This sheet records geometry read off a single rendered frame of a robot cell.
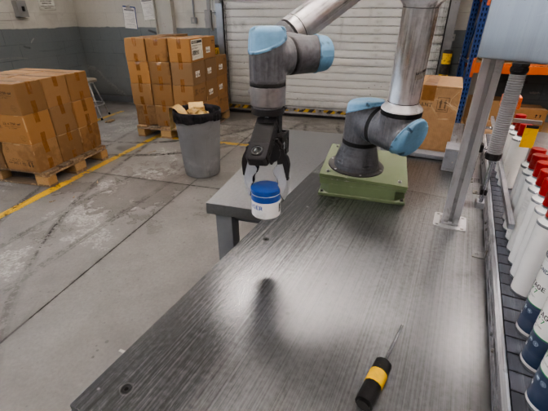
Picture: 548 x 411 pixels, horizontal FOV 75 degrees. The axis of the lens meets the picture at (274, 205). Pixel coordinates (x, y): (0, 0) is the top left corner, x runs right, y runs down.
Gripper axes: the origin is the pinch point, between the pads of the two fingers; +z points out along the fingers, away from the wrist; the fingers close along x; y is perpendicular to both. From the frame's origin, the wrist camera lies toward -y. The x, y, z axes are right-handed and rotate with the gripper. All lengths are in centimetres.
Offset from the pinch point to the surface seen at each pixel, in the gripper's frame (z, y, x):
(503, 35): -33, 22, -46
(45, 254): 100, 68, 174
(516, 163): 3, 48, -65
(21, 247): 100, 70, 195
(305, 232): 16.9, 13.0, -7.3
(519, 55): -30, 19, -49
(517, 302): 12, -8, -54
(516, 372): 12, -25, -49
